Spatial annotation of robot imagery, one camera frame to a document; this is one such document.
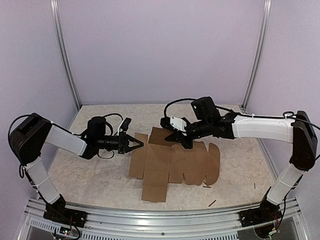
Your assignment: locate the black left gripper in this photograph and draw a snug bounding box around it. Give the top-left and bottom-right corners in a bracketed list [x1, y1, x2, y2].
[96, 131, 144, 154]

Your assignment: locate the brown cardboard box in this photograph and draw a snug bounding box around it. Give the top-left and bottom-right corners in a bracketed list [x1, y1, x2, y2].
[128, 127, 221, 203]

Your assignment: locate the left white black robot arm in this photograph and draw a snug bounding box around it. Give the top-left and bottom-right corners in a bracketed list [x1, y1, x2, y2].
[7, 112, 144, 228]

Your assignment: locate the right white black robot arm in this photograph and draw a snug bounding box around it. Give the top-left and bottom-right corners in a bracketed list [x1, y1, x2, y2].
[160, 111, 318, 227]

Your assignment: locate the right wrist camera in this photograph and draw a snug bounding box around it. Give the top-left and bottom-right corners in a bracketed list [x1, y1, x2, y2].
[160, 116, 190, 133]

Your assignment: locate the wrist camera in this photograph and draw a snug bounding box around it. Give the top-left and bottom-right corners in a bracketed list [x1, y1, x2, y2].
[160, 116, 190, 133]
[117, 117, 132, 135]

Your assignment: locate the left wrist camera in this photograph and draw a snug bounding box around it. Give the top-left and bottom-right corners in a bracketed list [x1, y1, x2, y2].
[117, 117, 132, 135]

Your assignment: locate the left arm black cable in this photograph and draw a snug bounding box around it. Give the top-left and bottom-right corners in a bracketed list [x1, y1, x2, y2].
[79, 113, 126, 160]

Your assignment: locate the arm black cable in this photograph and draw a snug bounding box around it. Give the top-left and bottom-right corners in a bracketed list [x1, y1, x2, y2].
[163, 98, 201, 120]
[79, 113, 126, 160]

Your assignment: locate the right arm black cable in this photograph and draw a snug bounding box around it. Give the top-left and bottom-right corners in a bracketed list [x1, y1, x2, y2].
[163, 98, 201, 120]

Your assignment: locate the front aluminium frame rail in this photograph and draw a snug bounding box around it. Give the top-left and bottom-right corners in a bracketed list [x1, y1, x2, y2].
[16, 198, 311, 240]

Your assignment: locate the left aluminium corner post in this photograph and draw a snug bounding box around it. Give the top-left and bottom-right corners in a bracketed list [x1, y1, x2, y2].
[50, 0, 82, 111]

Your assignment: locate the aluminium corner post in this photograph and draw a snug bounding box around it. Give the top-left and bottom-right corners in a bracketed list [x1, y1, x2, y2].
[241, 0, 272, 111]
[50, 0, 82, 111]

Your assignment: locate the right aluminium corner post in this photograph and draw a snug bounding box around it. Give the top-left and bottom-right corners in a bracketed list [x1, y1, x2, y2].
[241, 0, 272, 111]

